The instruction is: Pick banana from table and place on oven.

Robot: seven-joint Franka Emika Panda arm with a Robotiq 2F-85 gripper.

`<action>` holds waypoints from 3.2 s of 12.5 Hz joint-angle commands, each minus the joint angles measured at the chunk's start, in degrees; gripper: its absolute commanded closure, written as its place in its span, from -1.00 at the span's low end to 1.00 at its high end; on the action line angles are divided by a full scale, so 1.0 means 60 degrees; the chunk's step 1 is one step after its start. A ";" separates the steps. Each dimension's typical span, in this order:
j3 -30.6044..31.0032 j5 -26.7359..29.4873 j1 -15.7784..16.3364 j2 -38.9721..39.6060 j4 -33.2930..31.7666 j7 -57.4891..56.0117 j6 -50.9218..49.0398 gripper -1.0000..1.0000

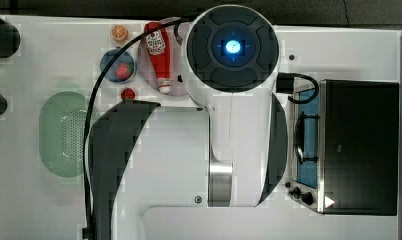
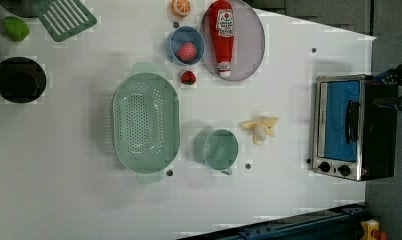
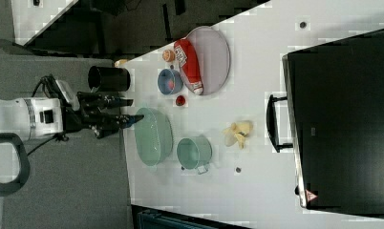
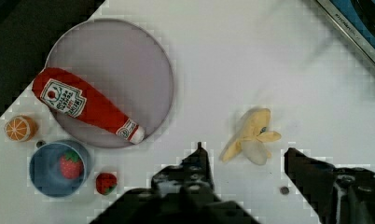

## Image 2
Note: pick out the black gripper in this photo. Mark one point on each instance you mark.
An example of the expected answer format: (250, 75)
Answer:
(390, 77)

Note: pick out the yellow plush peeled banana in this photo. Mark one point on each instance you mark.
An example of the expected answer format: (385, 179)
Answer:
(261, 128)

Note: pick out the black and silver toaster oven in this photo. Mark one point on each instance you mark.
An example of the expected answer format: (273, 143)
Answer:
(354, 137)

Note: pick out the yellow red emergency button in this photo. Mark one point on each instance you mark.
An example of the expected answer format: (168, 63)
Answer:
(372, 231)

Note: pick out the grey round plate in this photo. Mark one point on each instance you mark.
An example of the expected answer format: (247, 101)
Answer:
(249, 42)

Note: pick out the red plush ketchup bottle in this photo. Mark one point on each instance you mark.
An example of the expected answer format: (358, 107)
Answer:
(222, 33)

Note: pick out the green plastic cup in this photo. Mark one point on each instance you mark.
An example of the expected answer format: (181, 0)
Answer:
(217, 149)

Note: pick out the red plush strawberry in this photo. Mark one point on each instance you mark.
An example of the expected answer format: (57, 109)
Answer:
(188, 78)

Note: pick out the pink plush fruit in bowl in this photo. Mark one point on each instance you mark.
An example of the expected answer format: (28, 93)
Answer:
(187, 52)

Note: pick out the blue bowl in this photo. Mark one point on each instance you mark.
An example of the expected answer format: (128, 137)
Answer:
(179, 37)

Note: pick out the orange slice toy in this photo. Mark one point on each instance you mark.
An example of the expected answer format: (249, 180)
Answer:
(180, 8)

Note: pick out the green oval colander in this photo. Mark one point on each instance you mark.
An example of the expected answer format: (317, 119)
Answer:
(145, 121)

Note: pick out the green slotted dish rack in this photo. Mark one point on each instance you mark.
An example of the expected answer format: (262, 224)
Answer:
(63, 19)

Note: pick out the black round bowl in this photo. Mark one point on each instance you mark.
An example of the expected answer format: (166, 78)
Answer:
(22, 80)

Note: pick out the dark bowl at top edge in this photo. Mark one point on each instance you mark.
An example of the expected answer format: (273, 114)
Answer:
(21, 8)

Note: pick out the blue metal frame rail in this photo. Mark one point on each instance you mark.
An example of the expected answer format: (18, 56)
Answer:
(339, 223)

